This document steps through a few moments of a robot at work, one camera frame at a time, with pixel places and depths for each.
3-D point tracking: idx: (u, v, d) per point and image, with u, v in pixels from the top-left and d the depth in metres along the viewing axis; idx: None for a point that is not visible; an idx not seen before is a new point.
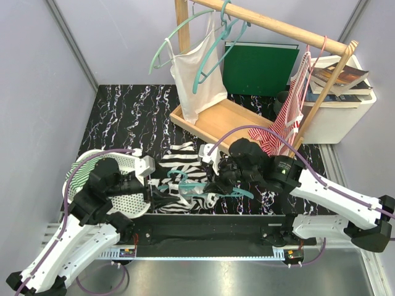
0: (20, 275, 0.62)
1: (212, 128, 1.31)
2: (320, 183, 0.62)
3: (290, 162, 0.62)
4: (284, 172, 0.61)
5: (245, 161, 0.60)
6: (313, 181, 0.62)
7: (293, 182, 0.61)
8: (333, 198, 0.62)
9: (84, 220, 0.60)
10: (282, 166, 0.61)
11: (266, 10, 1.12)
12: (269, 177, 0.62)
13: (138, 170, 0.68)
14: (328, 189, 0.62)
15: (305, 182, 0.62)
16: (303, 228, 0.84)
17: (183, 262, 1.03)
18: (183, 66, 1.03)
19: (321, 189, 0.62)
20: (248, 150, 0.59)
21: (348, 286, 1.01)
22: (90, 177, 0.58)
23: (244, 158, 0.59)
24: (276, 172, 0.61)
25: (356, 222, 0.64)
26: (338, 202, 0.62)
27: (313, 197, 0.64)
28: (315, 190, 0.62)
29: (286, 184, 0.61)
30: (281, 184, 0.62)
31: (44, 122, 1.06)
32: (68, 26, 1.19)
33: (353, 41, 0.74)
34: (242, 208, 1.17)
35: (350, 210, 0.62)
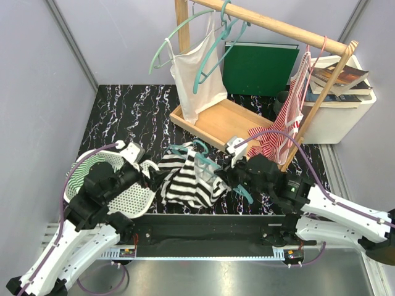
0: (20, 281, 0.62)
1: (212, 128, 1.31)
2: (329, 200, 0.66)
3: (299, 180, 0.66)
4: (294, 190, 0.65)
5: (263, 177, 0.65)
6: (321, 197, 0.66)
7: (303, 200, 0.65)
8: (342, 214, 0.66)
9: (79, 226, 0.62)
10: (292, 184, 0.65)
11: (267, 10, 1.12)
12: (281, 195, 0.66)
13: (130, 158, 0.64)
14: (337, 205, 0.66)
15: (315, 198, 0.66)
16: (308, 232, 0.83)
17: (183, 262, 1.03)
18: (182, 69, 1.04)
19: (330, 205, 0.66)
20: (266, 169, 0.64)
21: (349, 286, 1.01)
22: (84, 183, 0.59)
23: (261, 174, 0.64)
24: (287, 190, 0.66)
25: (366, 236, 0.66)
26: (347, 217, 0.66)
27: (322, 213, 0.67)
28: (324, 206, 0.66)
29: (296, 201, 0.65)
30: (291, 202, 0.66)
31: (44, 122, 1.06)
32: (68, 26, 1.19)
33: (353, 41, 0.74)
34: (242, 208, 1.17)
35: (360, 224, 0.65)
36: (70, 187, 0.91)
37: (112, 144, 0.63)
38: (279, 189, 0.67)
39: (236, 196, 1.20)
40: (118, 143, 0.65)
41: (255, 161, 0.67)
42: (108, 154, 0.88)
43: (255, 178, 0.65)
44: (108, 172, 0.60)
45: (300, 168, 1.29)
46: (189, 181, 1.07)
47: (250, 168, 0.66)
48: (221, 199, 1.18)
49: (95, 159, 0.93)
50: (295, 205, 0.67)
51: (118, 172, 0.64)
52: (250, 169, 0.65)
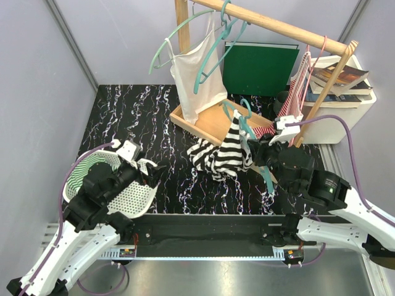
0: (20, 282, 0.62)
1: (212, 128, 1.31)
2: (364, 206, 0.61)
3: (333, 178, 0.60)
4: (331, 190, 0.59)
5: (297, 173, 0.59)
6: (357, 203, 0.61)
7: (339, 203, 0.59)
8: (374, 222, 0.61)
9: (79, 226, 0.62)
10: (329, 185, 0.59)
11: (267, 10, 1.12)
12: (315, 193, 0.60)
13: (127, 155, 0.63)
14: (371, 213, 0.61)
15: (349, 203, 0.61)
16: (310, 233, 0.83)
17: (183, 262, 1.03)
18: (182, 68, 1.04)
19: (365, 212, 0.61)
20: (303, 165, 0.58)
21: (349, 287, 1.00)
22: (84, 184, 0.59)
23: (297, 171, 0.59)
24: (322, 189, 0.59)
25: (387, 246, 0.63)
26: (379, 227, 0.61)
27: (353, 218, 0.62)
28: (359, 213, 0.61)
29: (331, 203, 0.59)
30: (324, 203, 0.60)
31: (44, 122, 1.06)
32: (68, 26, 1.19)
33: (353, 41, 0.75)
34: (242, 208, 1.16)
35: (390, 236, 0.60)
36: (70, 187, 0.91)
37: (107, 143, 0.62)
38: (313, 187, 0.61)
39: (236, 196, 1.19)
40: (113, 142, 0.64)
41: (289, 155, 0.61)
42: (109, 153, 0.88)
43: (285, 171, 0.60)
44: (107, 171, 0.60)
45: None
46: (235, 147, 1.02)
47: (283, 163, 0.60)
48: (221, 199, 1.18)
49: (90, 159, 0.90)
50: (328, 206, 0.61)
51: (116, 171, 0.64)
52: (284, 163, 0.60)
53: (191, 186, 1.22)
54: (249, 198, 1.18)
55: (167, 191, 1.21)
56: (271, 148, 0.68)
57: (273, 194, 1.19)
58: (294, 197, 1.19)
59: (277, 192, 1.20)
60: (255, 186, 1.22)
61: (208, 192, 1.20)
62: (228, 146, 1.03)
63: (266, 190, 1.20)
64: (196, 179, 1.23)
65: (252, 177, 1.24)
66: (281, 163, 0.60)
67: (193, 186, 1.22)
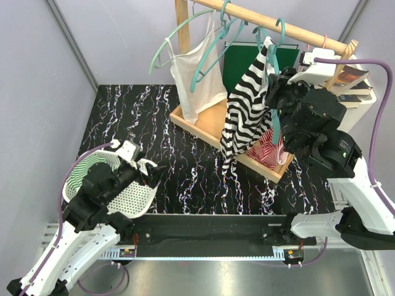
0: (20, 283, 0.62)
1: (212, 128, 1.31)
2: (368, 180, 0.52)
3: (348, 141, 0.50)
4: (344, 155, 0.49)
5: (321, 123, 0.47)
6: (363, 175, 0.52)
7: (347, 171, 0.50)
8: (371, 199, 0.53)
9: (79, 226, 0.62)
10: (344, 148, 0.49)
11: (268, 11, 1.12)
12: (324, 154, 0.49)
13: (126, 156, 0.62)
14: (373, 190, 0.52)
15: (357, 172, 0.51)
16: (301, 226, 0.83)
17: (183, 262, 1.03)
18: (182, 68, 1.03)
19: (368, 187, 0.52)
20: (334, 116, 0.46)
21: (349, 287, 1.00)
22: (83, 184, 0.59)
23: (323, 121, 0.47)
24: (334, 150, 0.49)
25: (366, 222, 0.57)
26: (374, 205, 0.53)
27: (351, 190, 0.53)
28: (361, 185, 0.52)
29: (339, 168, 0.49)
30: (332, 166, 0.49)
31: (44, 122, 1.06)
32: (69, 27, 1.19)
33: (353, 41, 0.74)
34: (242, 208, 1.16)
35: (381, 217, 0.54)
36: (70, 187, 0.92)
37: (107, 143, 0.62)
38: (323, 147, 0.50)
39: (236, 196, 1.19)
40: (112, 142, 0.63)
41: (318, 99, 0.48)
42: (108, 153, 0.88)
43: (310, 116, 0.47)
44: (107, 172, 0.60)
45: (300, 168, 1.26)
46: (252, 86, 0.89)
47: (311, 105, 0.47)
48: (221, 198, 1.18)
49: (90, 158, 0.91)
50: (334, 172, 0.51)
51: (115, 171, 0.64)
52: (311, 106, 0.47)
53: (191, 186, 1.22)
54: (249, 198, 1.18)
55: (166, 191, 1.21)
56: (288, 87, 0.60)
57: (273, 194, 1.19)
58: (294, 197, 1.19)
59: (277, 192, 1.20)
60: (255, 185, 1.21)
61: (208, 192, 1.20)
62: (245, 81, 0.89)
63: (266, 190, 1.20)
64: (196, 179, 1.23)
65: (252, 177, 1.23)
66: (307, 105, 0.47)
67: (193, 186, 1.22)
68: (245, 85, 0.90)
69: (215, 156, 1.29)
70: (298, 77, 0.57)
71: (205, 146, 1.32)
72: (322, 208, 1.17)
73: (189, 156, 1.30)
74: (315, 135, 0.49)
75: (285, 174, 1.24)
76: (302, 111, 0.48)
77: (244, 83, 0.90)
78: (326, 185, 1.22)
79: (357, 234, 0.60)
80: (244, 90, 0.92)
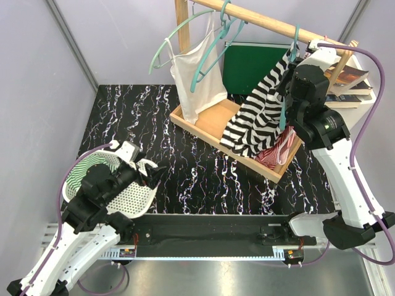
0: (20, 284, 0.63)
1: (212, 128, 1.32)
2: (348, 160, 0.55)
3: (338, 119, 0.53)
4: (326, 127, 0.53)
5: (303, 90, 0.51)
6: (344, 155, 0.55)
7: (326, 142, 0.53)
8: (347, 180, 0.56)
9: (78, 227, 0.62)
10: (328, 121, 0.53)
11: (268, 11, 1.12)
12: (309, 122, 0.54)
13: (125, 156, 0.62)
14: (350, 172, 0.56)
15: (337, 149, 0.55)
16: (297, 221, 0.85)
17: (183, 262, 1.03)
18: (182, 68, 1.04)
19: (345, 166, 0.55)
20: (314, 81, 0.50)
21: (349, 286, 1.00)
22: (82, 185, 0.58)
23: (304, 87, 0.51)
24: (319, 122, 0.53)
25: (342, 209, 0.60)
26: (348, 187, 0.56)
27: (331, 168, 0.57)
28: (339, 163, 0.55)
29: (318, 137, 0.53)
30: (313, 134, 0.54)
31: (44, 123, 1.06)
32: (69, 27, 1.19)
33: (353, 41, 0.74)
34: (242, 208, 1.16)
35: (353, 202, 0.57)
36: (70, 187, 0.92)
37: (107, 144, 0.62)
38: (311, 117, 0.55)
39: (236, 196, 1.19)
40: (112, 143, 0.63)
41: (307, 69, 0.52)
42: (107, 153, 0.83)
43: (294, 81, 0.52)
44: (106, 173, 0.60)
45: (300, 168, 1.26)
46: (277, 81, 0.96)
47: (296, 72, 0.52)
48: (221, 198, 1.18)
49: (91, 158, 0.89)
50: (315, 141, 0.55)
51: (115, 172, 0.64)
52: (297, 73, 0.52)
53: (191, 186, 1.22)
54: (249, 198, 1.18)
55: (167, 191, 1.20)
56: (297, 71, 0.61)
57: (273, 194, 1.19)
58: (294, 197, 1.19)
59: (277, 192, 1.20)
60: (255, 185, 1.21)
61: (208, 192, 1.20)
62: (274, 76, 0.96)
63: (266, 189, 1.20)
64: (196, 179, 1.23)
65: (252, 177, 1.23)
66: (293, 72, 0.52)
67: (193, 186, 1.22)
68: (271, 78, 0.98)
69: (215, 156, 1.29)
70: (302, 62, 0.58)
71: (205, 146, 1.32)
72: (322, 208, 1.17)
73: (189, 156, 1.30)
74: (300, 102, 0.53)
75: (285, 174, 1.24)
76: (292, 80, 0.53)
77: (270, 76, 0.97)
78: (326, 186, 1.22)
79: (334, 226, 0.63)
80: (270, 82, 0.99)
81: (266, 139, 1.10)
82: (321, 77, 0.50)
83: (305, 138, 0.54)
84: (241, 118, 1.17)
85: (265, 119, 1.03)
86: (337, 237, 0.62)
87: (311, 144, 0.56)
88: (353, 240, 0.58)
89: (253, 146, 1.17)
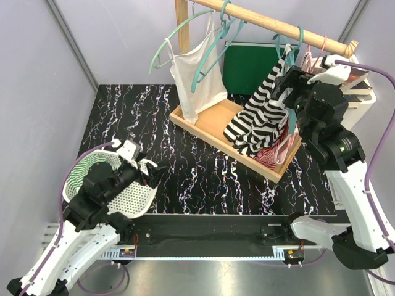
0: (20, 282, 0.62)
1: (212, 128, 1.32)
2: (363, 184, 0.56)
3: (353, 141, 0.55)
4: (342, 149, 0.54)
5: (321, 111, 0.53)
6: (358, 177, 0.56)
7: (340, 164, 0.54)
8: (361, 204, 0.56)
9: (79, 226, 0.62)
10: (343, 143, 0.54)
11: (268, 11, 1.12)
12: (324, 143, 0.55)
13: (127, 155, 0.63)
14: (365, 195, 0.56)
15: (352, 172, 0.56)
16: (302, 225, 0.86)
17: (183, 262, 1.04)
18: (182, 68, 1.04)
19: (359, 189, 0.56)
20: (333, 103, 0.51)
21: (349, 287, 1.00)
22: (84, 184, 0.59)
23: (322, 108, 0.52)
24: (334, 143, 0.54)
25: (355, 233, 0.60)
26: (362, 210, 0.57)
27: (345, 190, 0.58)
28: (353, 186, 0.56)
29: (333, 159, 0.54)
30: (328, 156, 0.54)
31: (44, 122, 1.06)
32: (70, 28, 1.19)
33: (353, 41, 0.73)
34: (242, 208, 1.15)
35: (366, 226, 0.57)
36: (70, 187, 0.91)
37: (107, 143, 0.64)
38: (326, 138, 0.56)
39: (236, 196, 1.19)
40: (113, 142, 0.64)
41: (325, 89, 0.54)
42: (109, 154, 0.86)
43: (313, 101, 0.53)
44: (107, 171, 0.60)
45: (300, 168, 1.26)
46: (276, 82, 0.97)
47: (315, 92, 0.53)
48: (221, 199, 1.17)
49: (88, 160, 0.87)
50: (329, 162, 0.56)
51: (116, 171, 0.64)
52: (315, 94, 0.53)
53: (191, 186, 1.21)
54: (249, 198, 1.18)
55: (167, 192, 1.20)
56: (306, 87, 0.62)
57: (273, 193, 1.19)
58: (294, 197, 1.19)
59: (277, 192, 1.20)
60: (255, 185, 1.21)
61: (208, 192, 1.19)
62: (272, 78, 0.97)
63: (266, 189, 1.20)
64: (196, 178, 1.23)
65: (252, 177, 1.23)
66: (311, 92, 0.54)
67: (193, 186, 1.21)
68: (270, 81, 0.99)
69: (215, 156, 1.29)
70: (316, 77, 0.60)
71: (205, 146, 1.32)
72: (322, 208, 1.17)
73: (189, 156, 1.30)
74: (316, 121, 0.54)
75: (285, 174, 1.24)
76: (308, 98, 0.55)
77: (268, 79, 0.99)
78: (326, 185, 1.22)
79: (345, 245, 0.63)
80: (270, 85, 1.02)
81: (265, 139, 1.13)
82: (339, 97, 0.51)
83: (320, 159, 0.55)
84: (245, 115, 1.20)
85: (260, 120, 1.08)
86: (349, 258, 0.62)
87: (325, 164, 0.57)
88: (365, 264, 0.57)
89: (252, 145, 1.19)
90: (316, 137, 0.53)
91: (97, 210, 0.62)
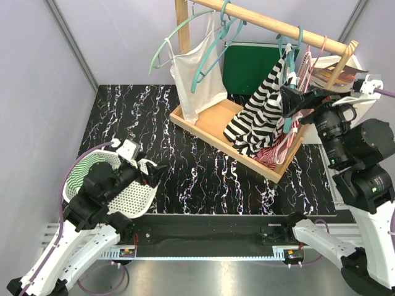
0: (20, 282, 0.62)
1: (212, 128, 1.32)
2: (389, 224, 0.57)
3: (383, 180, 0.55)
4: (373, 190, 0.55)
5: (365, 152, 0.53)
6: (386, 218, 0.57)
7: (370, 206, 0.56)
8: (383, 242, 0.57)
9: (79, 225, 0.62)
10: (375, 185, 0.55)
11: (268, 12, 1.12)
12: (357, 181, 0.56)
13: (127, 155, 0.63)
14: (388, 235, 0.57)
15: (379, 213, 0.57)
16: (303, 231, 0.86)
17: (183, 262, 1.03)
18: (182, 68, 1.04)
19: (384, 229, 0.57)
20: (381, 150, 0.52)
21: (349, 287, 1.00)
22: (84, 183, 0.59)
23: (367, 150, 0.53)
24: (365, 182, 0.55)
25: (371, 267, 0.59)
26: (383, 247, 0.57)
27: (369, 227, 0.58)
28: (378, 226, 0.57)
29: (363, 198, 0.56)
30: (357, 194, 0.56)
31: (44, 122, 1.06)
32: (69, 27, 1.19)
33: (353, 41, 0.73)
34: (242, 208, 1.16)
35: (386, 263, 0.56)
36: (70, 187, 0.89)
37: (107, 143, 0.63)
38: (357, 176, 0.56)
39: (236, 196, 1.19)
40: (113, 141, 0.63)
41: (373, 128, 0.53)
42: (110, 154, 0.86)
43: (360, 141, 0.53)
44: (107, 171, 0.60)
45: (300, 168, 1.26)
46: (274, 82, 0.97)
47: (364, 131, 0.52)
48: (221, 199, 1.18)
49: (88, 160, 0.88)
50: (357, 200, 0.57)
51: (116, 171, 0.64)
52: (364, 134, 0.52)
53: (191, 186, 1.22)
54: (249, 198, 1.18)
55: (166, 191, 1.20)
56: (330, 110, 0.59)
57: (273, 194, 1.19)
58: (294, 197, 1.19)
59: (277, 192, 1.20)
60: (255, 185, 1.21)
61: (208, 192, 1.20)
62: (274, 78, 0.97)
63: (266, 190, 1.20)
64: (196, 178, 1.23)
65: (252, 177, 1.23)
66: (360, 130, 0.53)
67: (193, 186, 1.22)
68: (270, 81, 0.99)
69: (215, 156, 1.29)
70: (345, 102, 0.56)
71: (205, 146, 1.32)
72: (322, 208, 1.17)
73: (189, 156, 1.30)
74: (353, 160, 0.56)
75: (285, 174, 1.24)
76: (353, 134, 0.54)
77: (268, 79, 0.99)
78: (326, 186, 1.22)
79: (357, 274, 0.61)
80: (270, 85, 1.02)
81: (265, 139, 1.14)
82: (390, 140, 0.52)
83: (349, 195, 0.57)
84: (245, 115, 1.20)
85: (260, 120, 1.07)
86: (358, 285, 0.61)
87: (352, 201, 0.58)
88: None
89: (252, 145, 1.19)
90: (349, 175, 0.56)
91: (97, 209, 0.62)
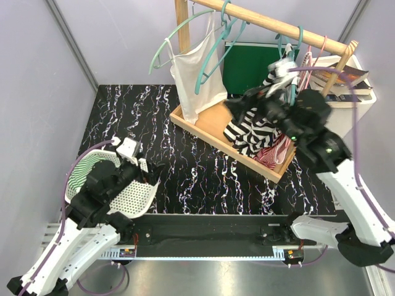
0: (20, 280, 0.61)
1: (212, 128, 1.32)
2: (355, 181, 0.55)
3: (338, 141, 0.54)
4: (328, 150, 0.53)
5: (308, 117, 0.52)
6: (349, 174, 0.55)
7: (329, 166, 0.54)
8: (357, 200, 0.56)
9: (81, 223, 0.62)
10: (329, 143, 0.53)
11: (268, 11, 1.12)
12: (311, 148, 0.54)
13: (128, 152, 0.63)
14: (358, 191, 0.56)
15: (342, 171, 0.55)
16: (302, 226, 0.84)
17: (183, 262, 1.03)
18: (182, 68, 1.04)
19: (352, 187, 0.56)
20: (319, 110, 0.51)
21: (349, 287, 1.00)
22: (87, 180, 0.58)
23: (308, 115, 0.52)
24: (320, 145, 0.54)
25: (358, 230, 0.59)
26: (358, 206, 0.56)
27: (339, 190, 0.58)
28: (346, 185, 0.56)
29: (323, 162, 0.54)
30: (316, 160, 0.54)
31: (44, 122, 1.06)
32: (69, 28, 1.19)
33: (353, 41, 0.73)
34: (242, 208, 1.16)
35: (366, 221, 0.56)
36: (70, 187, 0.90)
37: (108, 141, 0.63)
38: (313, 142, 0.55)
39: (236, 196, 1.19)
40: (113, 140, 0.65)
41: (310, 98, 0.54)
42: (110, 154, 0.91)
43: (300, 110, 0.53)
44: (110, 168, 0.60)
45: (300, 168, 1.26)
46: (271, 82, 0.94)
47: (300, 100, 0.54)
48: (221, 198, 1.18)
49: (89, 159, 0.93)
50: (319, 166, 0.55)
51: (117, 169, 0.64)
52: (300, 102, 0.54)
53: (191, 186, 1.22)
54: (249, 198, 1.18)
55: (167, 191, 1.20)
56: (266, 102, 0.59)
57: (273, 193, 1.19)
58: (294, 197, 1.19)
59: (277, 192, 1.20)
60: (255, 185, 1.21)
61: (208, 192, 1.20)
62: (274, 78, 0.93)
63: (266, 189, 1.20)
64: (196, 178, 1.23)
65: (252, 177, 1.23)
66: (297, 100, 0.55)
67: (193, 186, 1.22)
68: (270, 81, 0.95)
69: (215, 156, 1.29)
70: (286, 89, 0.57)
71: (205, 146, 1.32)
72: (322, 208, 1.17)
73: (189, 156, 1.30)
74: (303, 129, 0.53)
75: (285, 174, 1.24)
76: (294, 108, 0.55)
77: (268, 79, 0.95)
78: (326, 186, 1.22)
79: (351, 245, 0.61)
80: None
81: (265, 139, 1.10)
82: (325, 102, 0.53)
83: (308, 162, 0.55)
84: None
85: None
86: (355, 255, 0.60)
87: (315, 168, 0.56)
88: (374, 259, 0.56)
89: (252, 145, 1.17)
90: (303, 142, 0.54)
91: (98, 208, 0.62)
